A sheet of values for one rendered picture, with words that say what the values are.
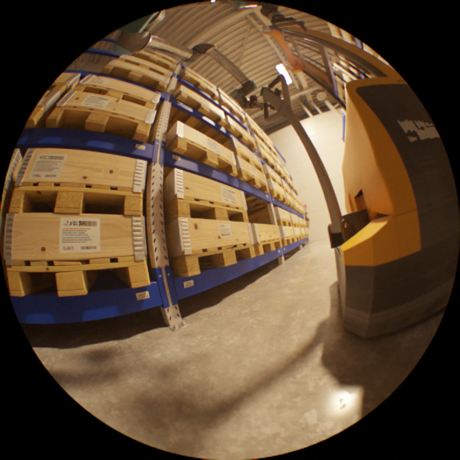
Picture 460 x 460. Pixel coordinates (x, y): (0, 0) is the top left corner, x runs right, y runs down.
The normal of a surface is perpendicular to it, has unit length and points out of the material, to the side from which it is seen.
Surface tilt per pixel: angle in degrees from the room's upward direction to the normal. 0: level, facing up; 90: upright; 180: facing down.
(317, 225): 90
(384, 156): 90
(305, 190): 90
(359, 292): 90
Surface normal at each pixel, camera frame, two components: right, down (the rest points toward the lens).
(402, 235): -0.62, 0.00
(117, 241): 0.76, -0.22
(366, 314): -0.98, 0.15
